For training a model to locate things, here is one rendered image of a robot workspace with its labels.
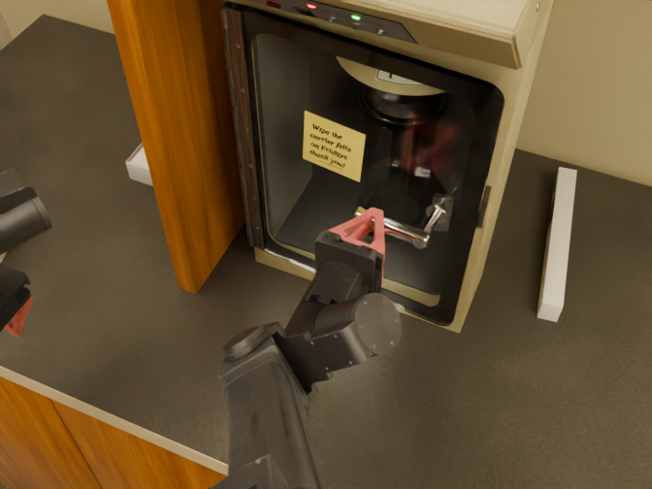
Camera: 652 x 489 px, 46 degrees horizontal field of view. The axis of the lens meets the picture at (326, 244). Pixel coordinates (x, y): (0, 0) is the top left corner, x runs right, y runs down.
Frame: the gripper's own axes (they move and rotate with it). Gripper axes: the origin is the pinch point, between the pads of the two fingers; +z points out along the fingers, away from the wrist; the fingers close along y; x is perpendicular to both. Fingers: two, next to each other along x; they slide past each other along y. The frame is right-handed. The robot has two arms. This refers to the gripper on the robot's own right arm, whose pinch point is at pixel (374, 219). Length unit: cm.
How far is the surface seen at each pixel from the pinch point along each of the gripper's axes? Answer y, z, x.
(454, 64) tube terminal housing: 18.0, 6.9, -4.8
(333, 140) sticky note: 5.4, 4.8, 7.1
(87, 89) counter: -26, 30, 67
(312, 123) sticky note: 6.8, 5.0, 9.7
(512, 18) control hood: 31.0, -3.1, -10.8
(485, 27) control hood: 30.7, -4.6, -9.1
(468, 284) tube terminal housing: -14.7, 6.8, -11.0
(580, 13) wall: 0, 50, -13
